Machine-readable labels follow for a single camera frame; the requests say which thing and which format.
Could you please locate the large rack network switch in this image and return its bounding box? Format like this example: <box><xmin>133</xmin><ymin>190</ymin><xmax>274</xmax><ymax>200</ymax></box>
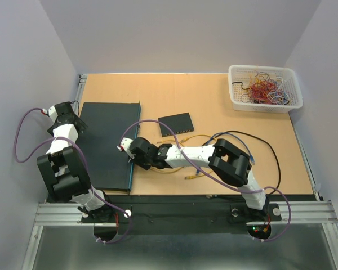
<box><xmin>77</xmin><ymin>102</ymin><xmax>141</xmax><ymax>193</ymax></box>

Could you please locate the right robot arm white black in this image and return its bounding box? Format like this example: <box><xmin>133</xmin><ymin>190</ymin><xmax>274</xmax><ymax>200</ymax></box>
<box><xmin>119</xmin><ymin>137</ymin><xmax>269</xmax><ymax>219</ymax></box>

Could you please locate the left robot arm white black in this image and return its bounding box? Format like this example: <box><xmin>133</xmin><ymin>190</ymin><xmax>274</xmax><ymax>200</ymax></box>
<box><xmin>37</xmin><ymin>101</ymin><xmax>114</xmax><ymax>222</ymax></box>

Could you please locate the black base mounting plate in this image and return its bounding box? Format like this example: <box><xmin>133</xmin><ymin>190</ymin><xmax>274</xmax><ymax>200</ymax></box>
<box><xmin>81</xmin><ymin>195</ymin><xmax>282</xmax><ymax>239</ymax></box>

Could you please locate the white plastic basket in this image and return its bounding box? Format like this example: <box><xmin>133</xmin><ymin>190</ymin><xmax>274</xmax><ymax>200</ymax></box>
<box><xmin>228</xmin><ymin>65</ymin><xmax>303</xmax><ymax>113</ymax></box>

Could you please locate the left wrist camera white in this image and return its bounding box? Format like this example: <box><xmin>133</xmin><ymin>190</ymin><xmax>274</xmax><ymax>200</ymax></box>
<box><xmin>41</xmin><ymin>105</ymin><xmax>58</xmax><ymax>123</ymax></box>

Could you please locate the small black network switch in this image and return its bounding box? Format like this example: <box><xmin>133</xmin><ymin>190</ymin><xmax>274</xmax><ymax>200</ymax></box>
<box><xmin>158</xmin><ymin>112</ymin><xmax>194</xmax><ymax>134</ymax></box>

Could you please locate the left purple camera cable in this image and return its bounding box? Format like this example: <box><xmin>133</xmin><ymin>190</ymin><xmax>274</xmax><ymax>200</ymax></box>
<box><xmin>15</xmin><ymin>107</ymin><xmax>134</xmax><ymax>245</ymax></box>

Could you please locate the black cable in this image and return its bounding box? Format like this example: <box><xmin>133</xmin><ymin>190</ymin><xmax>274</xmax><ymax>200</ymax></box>
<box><xmin>211</xmin><ymin>129</ymin><xmax>282</xmax><ymax>195</ymax></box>

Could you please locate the blue ethernet cable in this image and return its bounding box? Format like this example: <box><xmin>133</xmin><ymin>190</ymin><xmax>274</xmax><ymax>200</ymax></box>
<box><xmin>194</xmin><ymin>132</ymin><xmax>256</xmax><ymax>175</ymax></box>

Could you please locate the tangled coloured wires bundle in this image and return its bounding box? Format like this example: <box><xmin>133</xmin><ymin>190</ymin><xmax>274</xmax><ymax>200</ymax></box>
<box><xmin>232</xmin><ymin>67</ymin><xmax>293</xmax><ymax>106</ymax></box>

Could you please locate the aluminium frame rail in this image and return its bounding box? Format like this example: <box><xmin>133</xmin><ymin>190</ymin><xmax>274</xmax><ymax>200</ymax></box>
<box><xmin>33</xmin><ymin>74</ymin><xmax>336</xmax><ymax>269</ymax></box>

